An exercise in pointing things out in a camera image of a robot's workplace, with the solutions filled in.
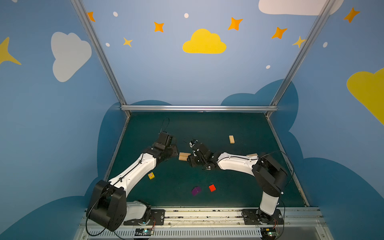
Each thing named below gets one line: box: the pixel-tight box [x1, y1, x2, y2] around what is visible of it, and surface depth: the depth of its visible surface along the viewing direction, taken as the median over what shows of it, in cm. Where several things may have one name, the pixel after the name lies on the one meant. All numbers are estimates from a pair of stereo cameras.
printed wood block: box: [178, 152, 191, 160], surface depth 98 cm
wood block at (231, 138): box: [229, 135, 235, 144], surface depth 107 cm
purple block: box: [191, 186, 202, 196], surface depth 84 cm
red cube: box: [208, 184, 217, 192], surface depth 85 cm
